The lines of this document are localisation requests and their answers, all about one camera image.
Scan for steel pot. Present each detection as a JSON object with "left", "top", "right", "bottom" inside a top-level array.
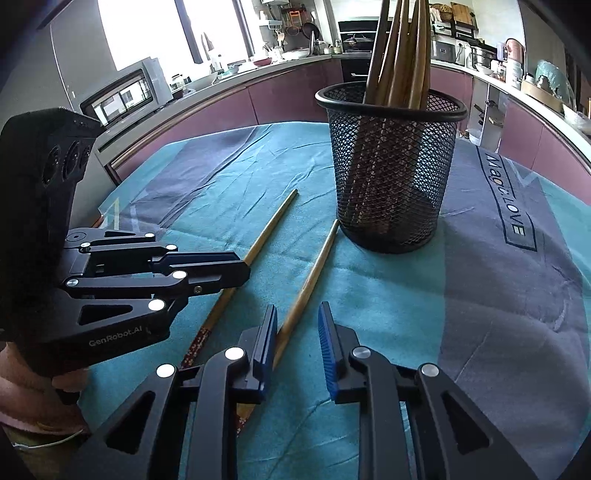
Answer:
[{"left": 471, "top": 46, "right": 497, "bottom": 70}]

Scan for kitchen window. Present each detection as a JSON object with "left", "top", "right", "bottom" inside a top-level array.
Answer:
[{"left": 99, "top": 0, "right": 259, "bottom": 70}]

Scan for black built-in oven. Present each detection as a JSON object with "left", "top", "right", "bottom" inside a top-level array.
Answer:
[{"left": 341, "top": 58, "right": 370, "bottom": 84}]

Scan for black mesh holder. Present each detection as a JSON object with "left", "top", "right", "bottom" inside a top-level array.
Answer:
[{"left": 315, "top": 82, "right": 468, "bottom": 254}]

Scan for wooden chopstick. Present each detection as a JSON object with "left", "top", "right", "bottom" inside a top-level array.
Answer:
[
  {"left": 235, "top": 219, "right": 341, "bottom": 437},
  {"left": 181, "top": 188, "right": 299, "bottom": 368}
]

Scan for white cable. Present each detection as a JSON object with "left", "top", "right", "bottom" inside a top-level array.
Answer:
[{"left": 11, "top": 427, "right": 88, "bottom": 450}]

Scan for black range hood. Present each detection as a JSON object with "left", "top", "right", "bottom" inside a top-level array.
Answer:
[{"left": 338, "top": 19, "right": 377, "bottom": 35}]

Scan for silver microwave oven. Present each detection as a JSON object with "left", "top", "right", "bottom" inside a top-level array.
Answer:
[{"left": 79, "top": 58, "right": 172, "bottom": 127}]

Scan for cardboard box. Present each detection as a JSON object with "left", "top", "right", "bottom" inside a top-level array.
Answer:
[{"left": 522, "top": 78, "right": 566, "bottom": 112}]

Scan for teal and grey printed blanket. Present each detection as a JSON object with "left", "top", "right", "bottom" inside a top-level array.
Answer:
[{"left": 76, "top": 121, "right": 591, "bottom": 480}]

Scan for bundle of wooden chopsticks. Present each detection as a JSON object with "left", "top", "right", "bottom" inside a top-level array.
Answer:
[{"left": 342, "top": 0, "right": 432, "bottom": 236}]

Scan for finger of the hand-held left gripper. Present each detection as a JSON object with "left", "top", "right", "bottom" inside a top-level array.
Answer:
[
  {"left": 65, "top": 228, "right": 241, "bottom": 278},
  {"left": 64, "top": 260, "right": 251, "bottom": 313}
]

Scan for purple base cabinets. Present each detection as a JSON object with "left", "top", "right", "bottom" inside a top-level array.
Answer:
[
  {"left": 108, "top": 60, "right": 342, "bottom": 181},
  {"left": 429, "top": 65, "right": 591, "bottom": 204}
]

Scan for person's left hand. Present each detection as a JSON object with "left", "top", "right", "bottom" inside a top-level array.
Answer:
[{"left": 0, "top": 344, "right": 90, "bottom": 437}]

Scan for black wall rack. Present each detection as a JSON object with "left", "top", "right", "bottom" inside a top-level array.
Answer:
[{"left": 429, "top": 2, "right": 478, "bottom": 40}]

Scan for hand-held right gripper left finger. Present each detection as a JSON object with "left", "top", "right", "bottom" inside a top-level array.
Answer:
[{"left": 65, "top": 305, "right": 279, "bottom": 480}]

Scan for green plastic bag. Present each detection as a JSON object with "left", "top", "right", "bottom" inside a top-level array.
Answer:
[{"left": 536, "top": 60, "right": 578, "bottom": 109}]

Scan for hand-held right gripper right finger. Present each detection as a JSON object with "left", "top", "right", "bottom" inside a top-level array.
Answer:
[{"left": 317, "top": 301, "right": 539, "bottom": 480}]

